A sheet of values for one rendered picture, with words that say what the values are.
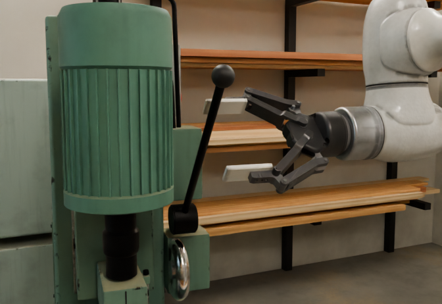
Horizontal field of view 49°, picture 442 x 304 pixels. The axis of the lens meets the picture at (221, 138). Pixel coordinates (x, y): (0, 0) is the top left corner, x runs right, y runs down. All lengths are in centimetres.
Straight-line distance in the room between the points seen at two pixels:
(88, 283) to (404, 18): 71
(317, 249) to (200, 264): 297
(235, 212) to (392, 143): 224
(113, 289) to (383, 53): 57
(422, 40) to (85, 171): 55
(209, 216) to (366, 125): 219
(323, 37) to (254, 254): 171
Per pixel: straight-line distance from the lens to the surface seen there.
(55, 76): 97
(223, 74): 70
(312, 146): 76
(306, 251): 392
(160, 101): 74
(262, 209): 309
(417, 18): 83
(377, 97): 85
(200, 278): 106
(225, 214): 296
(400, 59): 83
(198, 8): 333
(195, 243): 103
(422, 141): 86
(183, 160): 100
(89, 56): 72
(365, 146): 80
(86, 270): 94
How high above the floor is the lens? 139
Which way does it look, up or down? 6 degrees down
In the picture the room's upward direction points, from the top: straight up
